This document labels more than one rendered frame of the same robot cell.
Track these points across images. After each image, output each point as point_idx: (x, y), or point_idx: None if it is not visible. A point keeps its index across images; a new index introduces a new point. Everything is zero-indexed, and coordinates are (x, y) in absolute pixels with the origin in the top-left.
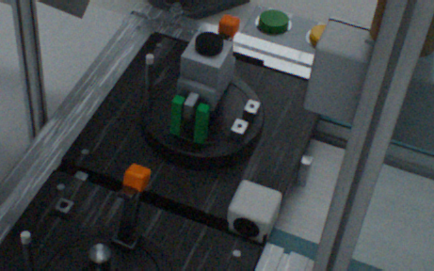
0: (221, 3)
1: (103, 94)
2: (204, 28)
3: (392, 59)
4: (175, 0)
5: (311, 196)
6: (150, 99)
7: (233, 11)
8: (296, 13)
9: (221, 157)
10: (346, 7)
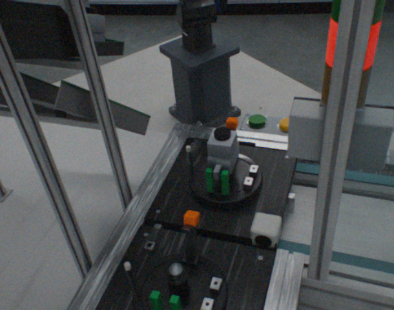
0: (225, 118)
1: (163, 177)
2: None
3: (339, 112)
4: (197, 120)
5: (298, 217)
6: (192, 173)
7: None
8: None
9: (240, 201)
10: None
